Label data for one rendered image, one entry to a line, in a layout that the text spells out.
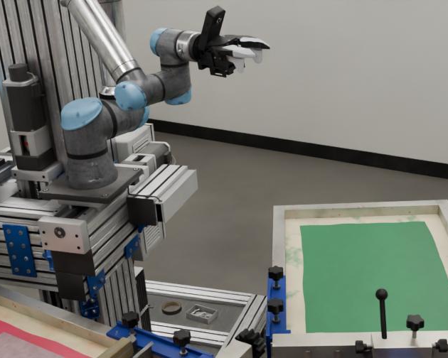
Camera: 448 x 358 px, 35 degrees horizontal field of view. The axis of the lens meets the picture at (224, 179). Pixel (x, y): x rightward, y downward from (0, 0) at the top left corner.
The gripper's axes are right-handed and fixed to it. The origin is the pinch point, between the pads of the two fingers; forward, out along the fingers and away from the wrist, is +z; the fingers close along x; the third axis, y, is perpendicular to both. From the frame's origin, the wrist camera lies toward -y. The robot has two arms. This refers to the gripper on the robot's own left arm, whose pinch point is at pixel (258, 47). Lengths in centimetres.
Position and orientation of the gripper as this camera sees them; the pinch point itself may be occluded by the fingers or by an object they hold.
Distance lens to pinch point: 167.0
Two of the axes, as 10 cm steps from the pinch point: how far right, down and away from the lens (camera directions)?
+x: -6.8, 4.5, -5.8
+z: 7.2, 2.3, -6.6
